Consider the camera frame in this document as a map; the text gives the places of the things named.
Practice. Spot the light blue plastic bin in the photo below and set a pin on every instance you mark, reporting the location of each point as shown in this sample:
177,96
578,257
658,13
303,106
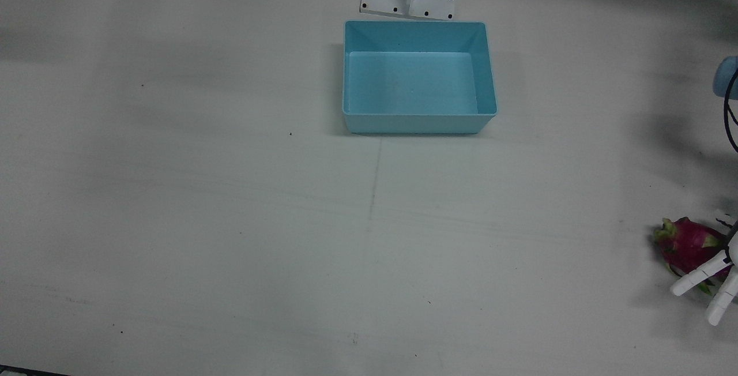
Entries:
415,82

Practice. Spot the left white dexterous robot hand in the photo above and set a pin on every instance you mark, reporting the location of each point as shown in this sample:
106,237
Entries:
723,301

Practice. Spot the pink dragon fruit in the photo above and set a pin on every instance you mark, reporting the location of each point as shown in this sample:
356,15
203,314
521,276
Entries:
686,246

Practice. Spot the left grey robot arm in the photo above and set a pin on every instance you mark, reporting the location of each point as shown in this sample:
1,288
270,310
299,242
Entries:
727,76

